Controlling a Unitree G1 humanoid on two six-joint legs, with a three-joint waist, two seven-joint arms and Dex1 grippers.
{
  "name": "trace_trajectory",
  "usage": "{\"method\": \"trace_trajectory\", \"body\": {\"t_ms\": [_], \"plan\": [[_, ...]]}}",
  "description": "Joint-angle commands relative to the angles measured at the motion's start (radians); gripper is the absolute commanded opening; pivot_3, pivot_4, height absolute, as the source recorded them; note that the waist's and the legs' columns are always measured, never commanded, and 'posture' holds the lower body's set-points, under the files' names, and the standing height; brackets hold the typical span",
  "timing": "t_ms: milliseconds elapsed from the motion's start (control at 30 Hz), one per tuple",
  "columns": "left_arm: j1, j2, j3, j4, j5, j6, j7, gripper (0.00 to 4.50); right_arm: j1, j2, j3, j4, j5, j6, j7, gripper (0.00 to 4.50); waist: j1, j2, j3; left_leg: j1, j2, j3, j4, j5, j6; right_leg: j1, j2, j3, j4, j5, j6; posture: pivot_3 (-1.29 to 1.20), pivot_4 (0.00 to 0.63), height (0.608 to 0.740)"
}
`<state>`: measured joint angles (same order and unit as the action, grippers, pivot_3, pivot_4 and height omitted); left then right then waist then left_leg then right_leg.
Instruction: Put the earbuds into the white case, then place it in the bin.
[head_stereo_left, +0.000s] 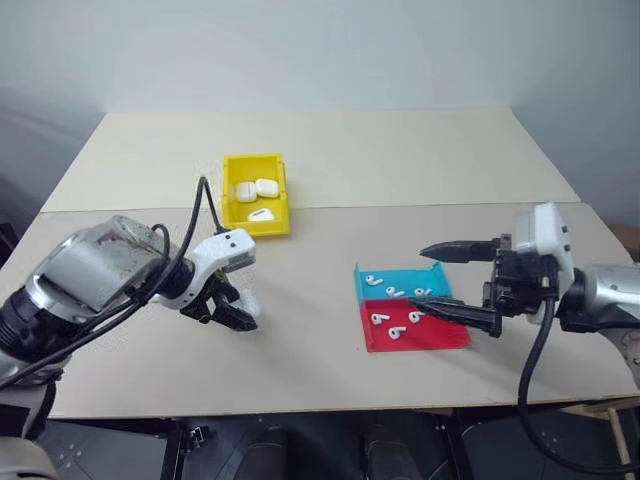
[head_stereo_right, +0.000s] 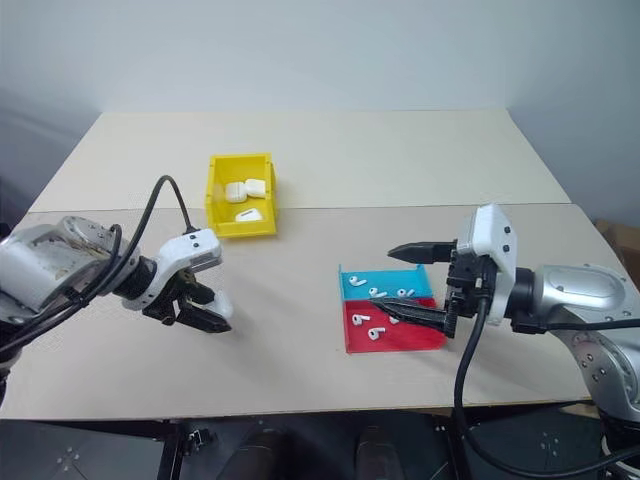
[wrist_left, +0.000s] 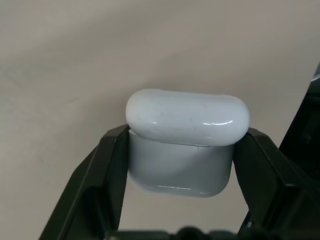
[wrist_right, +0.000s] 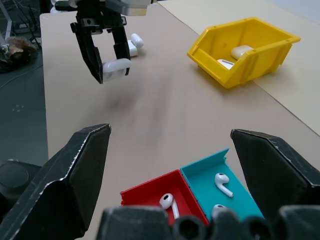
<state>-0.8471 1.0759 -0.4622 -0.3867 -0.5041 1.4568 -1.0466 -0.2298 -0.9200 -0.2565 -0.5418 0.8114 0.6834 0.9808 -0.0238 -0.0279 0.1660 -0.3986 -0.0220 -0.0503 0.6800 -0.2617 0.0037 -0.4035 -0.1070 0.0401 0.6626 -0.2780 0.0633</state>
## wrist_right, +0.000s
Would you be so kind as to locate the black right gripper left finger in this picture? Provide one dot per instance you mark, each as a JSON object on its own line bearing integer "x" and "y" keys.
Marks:
{"x": 57, "y": 190}

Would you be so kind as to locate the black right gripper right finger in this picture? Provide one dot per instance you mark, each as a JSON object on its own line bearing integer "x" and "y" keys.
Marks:
{"x": 275, "y": 175}

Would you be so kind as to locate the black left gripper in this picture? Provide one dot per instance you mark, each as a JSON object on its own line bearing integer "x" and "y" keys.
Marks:
{"x": 100, "y": 20}

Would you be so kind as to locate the white earbud case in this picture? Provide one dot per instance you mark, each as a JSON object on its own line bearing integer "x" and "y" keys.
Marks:
{"x": 137, "y": 40}
{"x": 116, "y": 67}
{"x": 240, "y": 52}

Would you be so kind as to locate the yellow plastic bin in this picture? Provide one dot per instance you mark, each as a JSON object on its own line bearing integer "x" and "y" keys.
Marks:
{"x": 250, "y": 71}

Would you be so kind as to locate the black rounded housing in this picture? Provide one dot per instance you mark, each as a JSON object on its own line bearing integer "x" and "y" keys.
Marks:
{"x": 13, "y": 175}

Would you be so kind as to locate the white earbud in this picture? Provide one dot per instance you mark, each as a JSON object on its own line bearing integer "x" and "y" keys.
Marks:
{"x": 167, "y": 201}
{"x": 220, "y": 208}
{"x": 222, "y": 179}

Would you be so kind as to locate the teal plastic tray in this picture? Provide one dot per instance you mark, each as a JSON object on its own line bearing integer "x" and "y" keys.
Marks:
{"x": 200, "y": 180}

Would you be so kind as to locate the black stand legs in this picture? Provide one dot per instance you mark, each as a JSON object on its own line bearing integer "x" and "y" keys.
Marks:
{"x": 31, "y": 22}

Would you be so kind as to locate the black bag with brown debris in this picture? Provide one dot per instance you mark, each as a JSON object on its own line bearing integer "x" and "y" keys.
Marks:
{"x": 15, "y": 52}

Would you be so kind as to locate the red plastic tray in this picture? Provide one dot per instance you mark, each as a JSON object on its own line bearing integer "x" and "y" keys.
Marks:
{"x": 150, "y": 190}

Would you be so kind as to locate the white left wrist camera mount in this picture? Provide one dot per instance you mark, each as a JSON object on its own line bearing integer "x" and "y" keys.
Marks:
{"x": 130, "y": 7}

